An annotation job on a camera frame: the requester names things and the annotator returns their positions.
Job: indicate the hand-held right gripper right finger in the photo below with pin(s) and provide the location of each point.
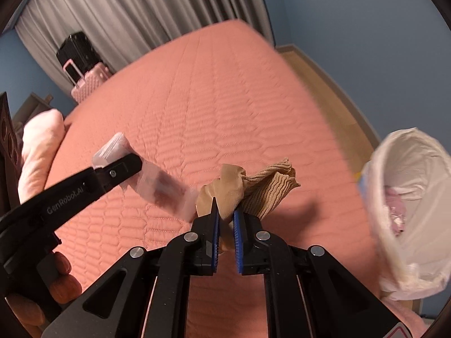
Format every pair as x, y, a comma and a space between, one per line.
239, 239

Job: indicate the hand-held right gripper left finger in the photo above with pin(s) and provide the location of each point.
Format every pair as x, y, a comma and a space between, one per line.
215, 232

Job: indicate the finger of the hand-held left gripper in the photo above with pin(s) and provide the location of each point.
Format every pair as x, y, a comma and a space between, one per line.
121, 169

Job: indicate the pink sheer stocking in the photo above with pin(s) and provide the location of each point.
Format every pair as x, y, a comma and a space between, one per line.
165, 190

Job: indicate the beige stocking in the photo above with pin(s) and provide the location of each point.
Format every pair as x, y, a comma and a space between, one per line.
267, 186

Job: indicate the bin with white bag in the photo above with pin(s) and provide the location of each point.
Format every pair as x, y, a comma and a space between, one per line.
412, 169

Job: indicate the person's left hand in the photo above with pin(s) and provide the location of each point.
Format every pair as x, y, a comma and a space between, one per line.
67, 281

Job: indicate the pink pillow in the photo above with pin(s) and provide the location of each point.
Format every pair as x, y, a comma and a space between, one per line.
38, 148

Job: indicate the pink suitcase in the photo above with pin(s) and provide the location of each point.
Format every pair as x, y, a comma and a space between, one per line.
91, 84

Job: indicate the grey bedside cabinet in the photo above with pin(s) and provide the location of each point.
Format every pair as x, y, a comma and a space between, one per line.
31, 107

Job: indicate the bed with salmon quilted cover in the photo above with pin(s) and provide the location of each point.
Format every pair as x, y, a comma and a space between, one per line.
211, 95

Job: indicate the black suitcase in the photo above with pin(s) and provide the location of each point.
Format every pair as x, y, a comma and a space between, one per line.
77, 52

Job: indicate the grey curtain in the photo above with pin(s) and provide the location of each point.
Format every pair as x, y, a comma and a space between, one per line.
141, 14

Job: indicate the lilac garment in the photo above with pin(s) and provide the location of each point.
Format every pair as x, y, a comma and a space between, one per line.
394, 211

